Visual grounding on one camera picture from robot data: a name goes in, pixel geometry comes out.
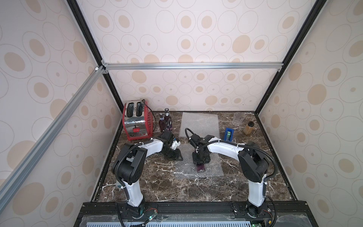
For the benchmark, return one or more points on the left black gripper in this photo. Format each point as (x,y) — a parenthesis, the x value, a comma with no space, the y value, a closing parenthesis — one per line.
(177,156)

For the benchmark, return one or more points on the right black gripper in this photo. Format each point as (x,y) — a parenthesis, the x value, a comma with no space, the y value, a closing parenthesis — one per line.
(201,159)

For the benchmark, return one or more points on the purple bottle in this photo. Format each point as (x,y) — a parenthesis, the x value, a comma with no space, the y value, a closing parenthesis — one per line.
(168,120)
(200,168)
(162,122)

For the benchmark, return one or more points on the blue tape dispenser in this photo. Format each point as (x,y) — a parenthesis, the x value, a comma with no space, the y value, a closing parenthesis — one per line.
(228,136)

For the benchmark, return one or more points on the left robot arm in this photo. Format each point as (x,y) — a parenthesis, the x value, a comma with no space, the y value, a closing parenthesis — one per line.
(130,162)

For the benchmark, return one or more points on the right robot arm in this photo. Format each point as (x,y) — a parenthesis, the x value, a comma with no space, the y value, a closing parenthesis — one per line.
(257,165)

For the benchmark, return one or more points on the stack of bubble wrap sheets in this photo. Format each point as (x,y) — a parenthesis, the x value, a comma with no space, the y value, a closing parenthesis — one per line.
(201,124)

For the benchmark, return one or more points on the clear drinking glass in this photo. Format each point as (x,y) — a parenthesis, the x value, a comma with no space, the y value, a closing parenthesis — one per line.
(238,118)

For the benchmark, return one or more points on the brown spice jar black lid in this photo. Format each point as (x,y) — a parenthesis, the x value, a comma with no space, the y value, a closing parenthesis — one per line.
(248,128)

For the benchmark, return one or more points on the red and chrome toaster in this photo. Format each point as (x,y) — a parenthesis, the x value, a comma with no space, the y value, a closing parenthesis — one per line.
(137,120)

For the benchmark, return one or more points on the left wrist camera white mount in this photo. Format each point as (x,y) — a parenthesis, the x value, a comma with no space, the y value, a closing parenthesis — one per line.
(175,144)

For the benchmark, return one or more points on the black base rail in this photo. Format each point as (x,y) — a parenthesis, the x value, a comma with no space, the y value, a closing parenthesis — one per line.
(196,214)

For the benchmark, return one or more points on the horizontal aluminium frame bar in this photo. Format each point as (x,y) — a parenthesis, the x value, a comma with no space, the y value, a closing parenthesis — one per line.
(188,66)

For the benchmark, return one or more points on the diagonal aluminium frame bar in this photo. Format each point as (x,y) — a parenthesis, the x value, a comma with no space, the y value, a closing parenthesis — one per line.
(25,167)

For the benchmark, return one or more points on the black left frame post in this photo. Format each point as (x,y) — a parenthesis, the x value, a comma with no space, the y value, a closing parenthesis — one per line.
(82,24)

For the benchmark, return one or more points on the black frame post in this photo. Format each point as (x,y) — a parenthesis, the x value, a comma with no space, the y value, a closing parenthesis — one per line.
(306,27)
(82,24)

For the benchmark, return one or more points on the black right frame post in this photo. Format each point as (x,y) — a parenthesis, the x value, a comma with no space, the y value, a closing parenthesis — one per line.
(306,27)

